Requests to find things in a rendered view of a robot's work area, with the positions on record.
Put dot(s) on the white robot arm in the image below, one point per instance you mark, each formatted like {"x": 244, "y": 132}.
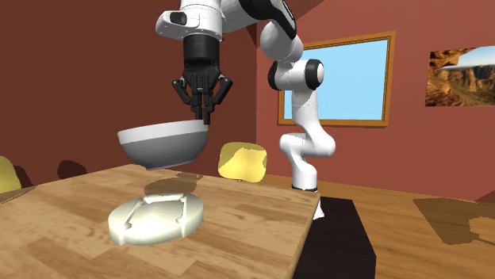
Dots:
{"x": 303, "y": 116}

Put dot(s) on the cream round flat dish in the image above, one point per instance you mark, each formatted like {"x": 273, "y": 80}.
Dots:
{"x": 154, "y": 220}

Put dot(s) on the canyon landscape wall picture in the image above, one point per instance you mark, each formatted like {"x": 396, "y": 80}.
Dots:
{"x": 460, "y": 77}

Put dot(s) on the white and grey bowl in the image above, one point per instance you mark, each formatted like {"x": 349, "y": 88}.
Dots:
{"x": 162, "y": 147}

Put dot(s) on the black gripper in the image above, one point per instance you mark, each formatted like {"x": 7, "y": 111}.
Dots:
{"x": 202, "y": 58}

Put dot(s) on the yellow chair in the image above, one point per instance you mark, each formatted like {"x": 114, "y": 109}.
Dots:
{"x": 7, "y": 176}
{"x": 241, "y": 162}

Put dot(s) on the dark robot stand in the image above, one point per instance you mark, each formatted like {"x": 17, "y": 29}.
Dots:
{"x": 336, "y": 247}

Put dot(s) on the wooden framed window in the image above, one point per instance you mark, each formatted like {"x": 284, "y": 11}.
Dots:
{"x": 348, "y": 81}

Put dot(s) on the wooden table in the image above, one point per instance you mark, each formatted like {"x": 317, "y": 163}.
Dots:
{"x": 247, "y": 231}

